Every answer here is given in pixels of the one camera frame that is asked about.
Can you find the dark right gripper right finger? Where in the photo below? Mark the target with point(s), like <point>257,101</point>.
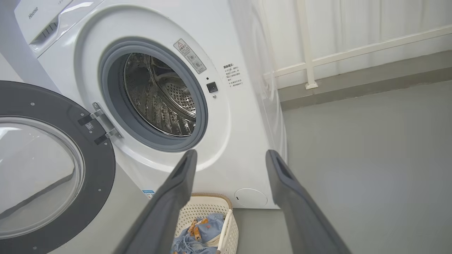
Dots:
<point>300,215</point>

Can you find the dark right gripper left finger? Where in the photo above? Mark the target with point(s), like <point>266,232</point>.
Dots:
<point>166,215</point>

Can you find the blue cartoon print garment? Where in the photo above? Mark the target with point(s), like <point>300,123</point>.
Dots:
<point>199,233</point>

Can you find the black round washer door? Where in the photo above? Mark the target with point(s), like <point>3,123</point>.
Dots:
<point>100,183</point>

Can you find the white front-load washing machine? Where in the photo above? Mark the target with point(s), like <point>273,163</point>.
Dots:
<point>240,141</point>

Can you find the washing machine drum with laundry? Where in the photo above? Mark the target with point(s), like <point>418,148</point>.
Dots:
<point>155,98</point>

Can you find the metal door hinge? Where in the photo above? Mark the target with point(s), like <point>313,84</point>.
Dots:
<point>100,113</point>

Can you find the grey rubber door gasket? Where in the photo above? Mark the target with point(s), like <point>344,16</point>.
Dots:
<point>113,91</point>

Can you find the black square door latch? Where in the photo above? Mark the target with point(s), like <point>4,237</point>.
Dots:
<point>212,87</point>

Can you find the blue energy label sticker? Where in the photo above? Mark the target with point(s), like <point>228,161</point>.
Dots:
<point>149,194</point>

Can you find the cream basket with brown rim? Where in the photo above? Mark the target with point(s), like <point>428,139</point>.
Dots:
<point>204,206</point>

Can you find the round white filter cover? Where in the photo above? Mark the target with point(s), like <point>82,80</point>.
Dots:
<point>250,198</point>

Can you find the grey warning sticker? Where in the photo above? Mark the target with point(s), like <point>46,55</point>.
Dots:
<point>190,55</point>

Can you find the white detergent drawer panel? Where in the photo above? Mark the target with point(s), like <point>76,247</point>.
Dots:
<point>39,17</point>

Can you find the white metal railing frame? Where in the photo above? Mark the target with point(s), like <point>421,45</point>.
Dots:
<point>306,42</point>

